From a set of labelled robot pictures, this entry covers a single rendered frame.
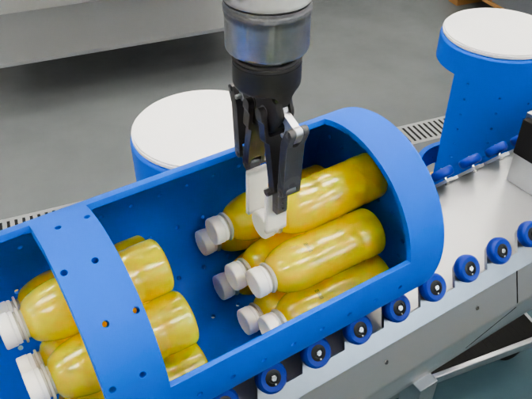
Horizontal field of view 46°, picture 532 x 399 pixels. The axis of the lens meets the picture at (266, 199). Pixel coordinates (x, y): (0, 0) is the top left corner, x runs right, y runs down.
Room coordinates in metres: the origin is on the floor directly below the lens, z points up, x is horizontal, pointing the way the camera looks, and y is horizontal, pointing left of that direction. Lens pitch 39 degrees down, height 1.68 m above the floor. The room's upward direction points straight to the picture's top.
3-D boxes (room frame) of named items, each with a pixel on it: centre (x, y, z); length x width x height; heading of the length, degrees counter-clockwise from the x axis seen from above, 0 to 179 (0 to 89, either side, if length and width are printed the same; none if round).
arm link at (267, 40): (0.61, 0.00, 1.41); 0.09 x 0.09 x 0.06
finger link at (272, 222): (0.59, -0.01, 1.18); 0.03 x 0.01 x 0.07; 123
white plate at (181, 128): (1.01, 0.12, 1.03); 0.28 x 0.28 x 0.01
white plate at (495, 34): (1.43, -0.57, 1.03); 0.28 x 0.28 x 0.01
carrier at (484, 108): (1.43, -0.57, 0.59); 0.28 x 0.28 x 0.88
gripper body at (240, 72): (0.61, 0.00, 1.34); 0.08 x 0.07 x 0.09; 33
